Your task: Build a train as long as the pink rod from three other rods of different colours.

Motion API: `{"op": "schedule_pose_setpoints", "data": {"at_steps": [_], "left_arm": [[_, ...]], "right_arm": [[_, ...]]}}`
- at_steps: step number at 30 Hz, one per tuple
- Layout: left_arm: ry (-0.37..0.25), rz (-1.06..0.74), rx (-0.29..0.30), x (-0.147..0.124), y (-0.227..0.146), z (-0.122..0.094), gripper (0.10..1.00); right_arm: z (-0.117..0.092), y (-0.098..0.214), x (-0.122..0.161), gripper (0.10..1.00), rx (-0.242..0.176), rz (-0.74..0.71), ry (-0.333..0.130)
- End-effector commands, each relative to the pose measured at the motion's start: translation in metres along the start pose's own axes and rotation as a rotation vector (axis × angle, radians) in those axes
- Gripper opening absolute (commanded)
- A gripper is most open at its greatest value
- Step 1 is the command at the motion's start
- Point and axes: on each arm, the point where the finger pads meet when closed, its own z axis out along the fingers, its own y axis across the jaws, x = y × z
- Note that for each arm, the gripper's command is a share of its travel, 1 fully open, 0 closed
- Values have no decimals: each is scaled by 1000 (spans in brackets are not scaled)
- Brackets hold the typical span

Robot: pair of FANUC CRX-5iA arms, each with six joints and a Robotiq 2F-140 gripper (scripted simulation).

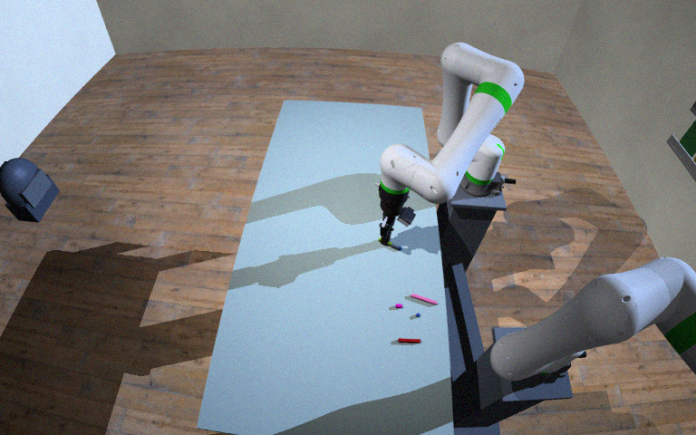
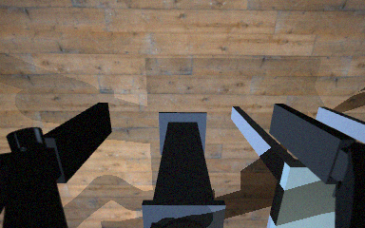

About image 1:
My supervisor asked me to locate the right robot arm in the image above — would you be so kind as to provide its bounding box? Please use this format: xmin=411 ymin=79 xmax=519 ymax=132
xmin=375 ymin=43 xmax=524 ymax=206

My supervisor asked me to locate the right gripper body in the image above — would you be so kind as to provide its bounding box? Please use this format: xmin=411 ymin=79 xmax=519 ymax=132
xmin=380 ymin=200 xmax=403 ymax=222

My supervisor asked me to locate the pink rod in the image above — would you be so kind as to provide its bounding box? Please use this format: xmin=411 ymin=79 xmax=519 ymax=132
xmin=411 ymin=294 xmax=437 ymax=305

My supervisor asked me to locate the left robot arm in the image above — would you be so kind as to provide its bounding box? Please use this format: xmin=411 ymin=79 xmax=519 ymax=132
xmin=490 ymin=257 xmax=696 ymax=384

